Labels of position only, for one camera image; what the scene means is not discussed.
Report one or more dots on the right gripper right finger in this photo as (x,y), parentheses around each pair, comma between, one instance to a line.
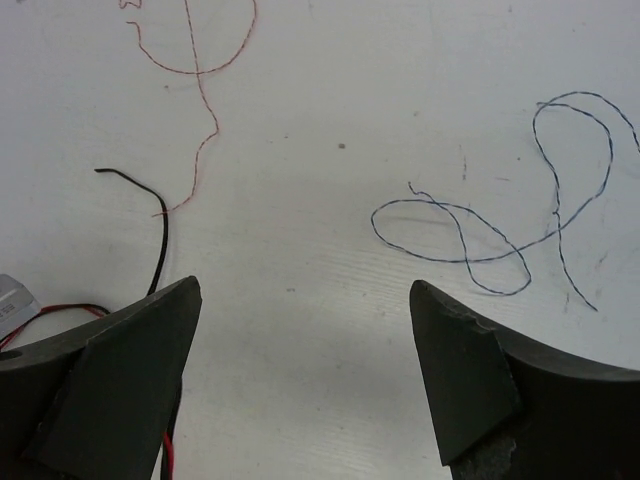
(506,406)

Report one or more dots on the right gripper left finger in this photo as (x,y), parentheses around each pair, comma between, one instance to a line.
(94,402)

